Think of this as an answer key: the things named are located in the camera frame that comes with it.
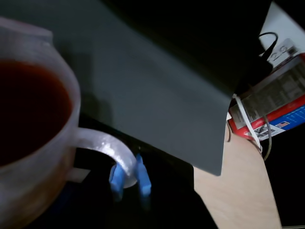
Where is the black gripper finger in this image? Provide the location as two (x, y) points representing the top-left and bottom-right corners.
(134, 153), (216, 229)
(108, 164), (127, 203)

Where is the white mug with red interior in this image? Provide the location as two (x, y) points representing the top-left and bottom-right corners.
(0, 15), (139, 229)

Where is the dark grey flat panel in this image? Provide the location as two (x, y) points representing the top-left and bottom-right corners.
(51, 0), (234, 177)

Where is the red and blue carton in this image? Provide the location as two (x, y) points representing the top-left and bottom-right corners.
(227, 53), (305, 143)

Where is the black power adapter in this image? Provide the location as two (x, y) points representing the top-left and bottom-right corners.
(247, 55), (275, 83)

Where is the white numbered label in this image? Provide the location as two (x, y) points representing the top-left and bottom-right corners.
(268, 38), (300, 69)

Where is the white flat cable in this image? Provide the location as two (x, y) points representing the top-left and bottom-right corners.
(232, 94), (263, 154)

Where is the grey braided cable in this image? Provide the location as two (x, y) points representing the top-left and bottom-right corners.
(263, 115), (274, 162)

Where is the black thin cable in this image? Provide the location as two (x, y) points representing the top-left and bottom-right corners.
(258, 31), (279, 60)

